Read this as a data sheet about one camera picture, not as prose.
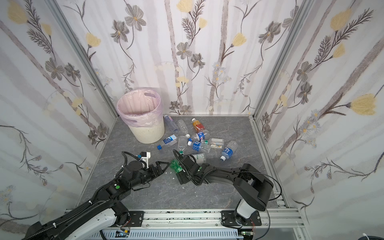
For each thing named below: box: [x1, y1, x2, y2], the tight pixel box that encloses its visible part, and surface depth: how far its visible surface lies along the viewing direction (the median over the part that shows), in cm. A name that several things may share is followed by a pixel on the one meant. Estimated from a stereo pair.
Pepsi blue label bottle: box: [197, 131, 207, 140], surface depth 105 cm
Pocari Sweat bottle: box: [220, 140, 238, 162], surface depth 96 cm
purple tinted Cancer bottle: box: [164, 114, 179, 133], surface depth 112 cm
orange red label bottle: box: [191, 118, 205, 133], surface depth 110 cm
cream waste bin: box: [128, 118, 165, 144], surface depth 98 cm
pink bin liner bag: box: [116, 88, 164, 128], surface depth 97 cm
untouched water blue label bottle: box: [157, 134, 178, 150], surface depth 103 cm
